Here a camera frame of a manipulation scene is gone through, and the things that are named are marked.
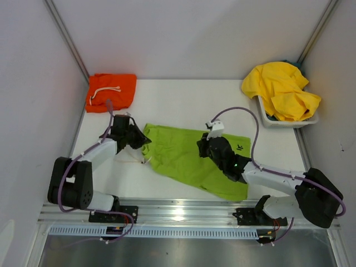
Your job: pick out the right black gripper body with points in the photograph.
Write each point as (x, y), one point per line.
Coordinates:
(222, 166)

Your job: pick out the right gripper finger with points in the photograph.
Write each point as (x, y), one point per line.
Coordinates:
(204, 151)
(203, 142)

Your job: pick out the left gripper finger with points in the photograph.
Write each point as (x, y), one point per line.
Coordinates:
(138, 143)
(136, 136)

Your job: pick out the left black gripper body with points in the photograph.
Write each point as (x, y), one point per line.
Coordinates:
(130, 136)

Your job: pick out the green shorts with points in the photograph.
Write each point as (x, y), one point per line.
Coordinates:
(174, 169)

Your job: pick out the orange shorts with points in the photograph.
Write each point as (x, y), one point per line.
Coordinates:
(118, 88)

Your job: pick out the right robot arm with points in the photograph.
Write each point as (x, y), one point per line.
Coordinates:
(309, 195)

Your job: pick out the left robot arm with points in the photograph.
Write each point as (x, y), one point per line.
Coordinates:
(71, 184)

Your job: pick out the yellow shorts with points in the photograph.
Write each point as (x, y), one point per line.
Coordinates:
(281, 87)

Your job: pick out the white plastic basket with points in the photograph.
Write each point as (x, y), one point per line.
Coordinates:
(268, 123)

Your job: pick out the teal cloth in basket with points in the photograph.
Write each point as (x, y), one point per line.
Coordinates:
(299, 65)

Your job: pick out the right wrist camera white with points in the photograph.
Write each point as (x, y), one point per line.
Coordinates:
(216, 129)

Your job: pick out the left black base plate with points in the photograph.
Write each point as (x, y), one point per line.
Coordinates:
(116, 219)

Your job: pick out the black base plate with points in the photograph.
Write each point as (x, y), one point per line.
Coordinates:
(116, 219)
(247, 216)

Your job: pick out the aluminium front rail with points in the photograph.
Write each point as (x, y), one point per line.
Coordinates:
(160, 213)

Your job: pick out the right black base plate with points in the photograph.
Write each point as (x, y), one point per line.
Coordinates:
(247, 216)

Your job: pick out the white slotted cable duct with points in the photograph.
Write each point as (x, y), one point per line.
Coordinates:
(155, 232)

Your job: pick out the left aluminium corner post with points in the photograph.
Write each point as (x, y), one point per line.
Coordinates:
(67, 38)

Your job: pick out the aluminium corner post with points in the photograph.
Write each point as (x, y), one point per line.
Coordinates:
(319, 29)
(67, 38)

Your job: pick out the right aluminium corner post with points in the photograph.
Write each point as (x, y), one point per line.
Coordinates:
(319, 29)

